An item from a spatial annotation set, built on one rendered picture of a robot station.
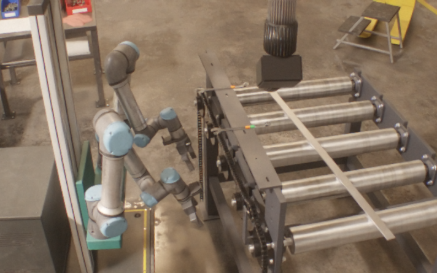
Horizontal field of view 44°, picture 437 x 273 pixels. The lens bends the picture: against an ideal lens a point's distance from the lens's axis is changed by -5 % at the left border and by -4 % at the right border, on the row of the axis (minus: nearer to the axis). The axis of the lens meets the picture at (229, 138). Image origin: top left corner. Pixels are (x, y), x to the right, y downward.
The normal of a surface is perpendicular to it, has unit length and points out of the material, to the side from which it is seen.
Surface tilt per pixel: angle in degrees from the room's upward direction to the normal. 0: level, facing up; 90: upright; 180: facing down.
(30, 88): 0
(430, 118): 0
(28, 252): 90
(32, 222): 90
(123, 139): 83
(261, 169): 0
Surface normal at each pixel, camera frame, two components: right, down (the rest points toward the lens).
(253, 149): 0.00, -0.83
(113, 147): 0.53, 0.37
